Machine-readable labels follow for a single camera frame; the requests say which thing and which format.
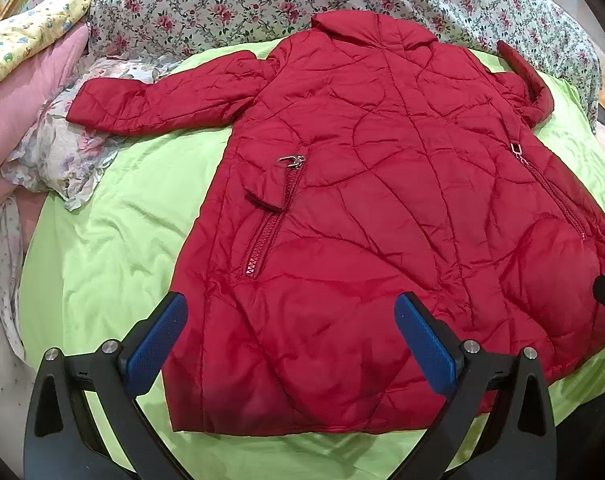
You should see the rose print floral quilt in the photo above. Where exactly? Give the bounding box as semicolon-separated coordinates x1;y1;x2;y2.
85;0;605;131

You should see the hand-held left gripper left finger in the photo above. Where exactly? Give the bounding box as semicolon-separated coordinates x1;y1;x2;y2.
23;291;196;480

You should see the light green bed sheet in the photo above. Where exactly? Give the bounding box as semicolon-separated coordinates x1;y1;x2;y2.
20;40;605;480

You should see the red quilted jacket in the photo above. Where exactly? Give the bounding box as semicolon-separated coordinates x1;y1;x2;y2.
66;11;605;435

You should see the pale floral cloth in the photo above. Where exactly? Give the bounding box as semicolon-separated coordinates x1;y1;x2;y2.
2;55;183;212

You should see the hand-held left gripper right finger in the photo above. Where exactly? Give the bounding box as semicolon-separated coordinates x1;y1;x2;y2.
393;292;583;480

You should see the white dotted cloth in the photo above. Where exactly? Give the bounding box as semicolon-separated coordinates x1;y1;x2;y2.
0;195;48;461

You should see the pink pillow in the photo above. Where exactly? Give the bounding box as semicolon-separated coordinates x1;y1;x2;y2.
0;25;90;221

